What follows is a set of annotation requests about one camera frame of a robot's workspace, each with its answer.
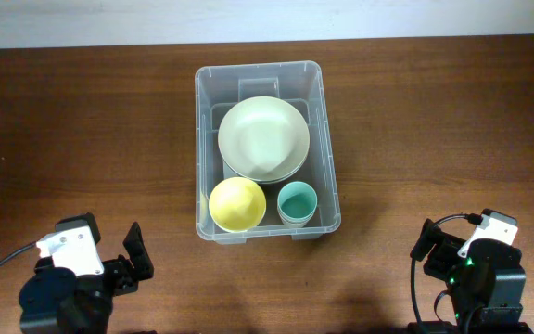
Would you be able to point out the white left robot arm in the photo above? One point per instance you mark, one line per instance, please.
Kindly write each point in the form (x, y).
(72, 290)

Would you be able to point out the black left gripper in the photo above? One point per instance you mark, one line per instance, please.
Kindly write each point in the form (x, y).
(126, 279)

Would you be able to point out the cream cup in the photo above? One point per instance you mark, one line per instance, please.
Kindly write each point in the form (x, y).
(294, 223)

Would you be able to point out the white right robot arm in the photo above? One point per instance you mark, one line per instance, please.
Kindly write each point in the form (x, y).
(473, 255)

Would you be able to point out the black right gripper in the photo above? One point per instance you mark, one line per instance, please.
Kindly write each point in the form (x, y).
(446, 249)

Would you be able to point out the clear plastic storage bin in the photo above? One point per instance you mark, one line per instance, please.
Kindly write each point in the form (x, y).
(300, 83)

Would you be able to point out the mint green cup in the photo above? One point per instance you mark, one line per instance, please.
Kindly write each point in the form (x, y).
(297, 199)

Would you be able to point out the yellow bowl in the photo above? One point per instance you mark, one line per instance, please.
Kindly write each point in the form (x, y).
(237, 204)

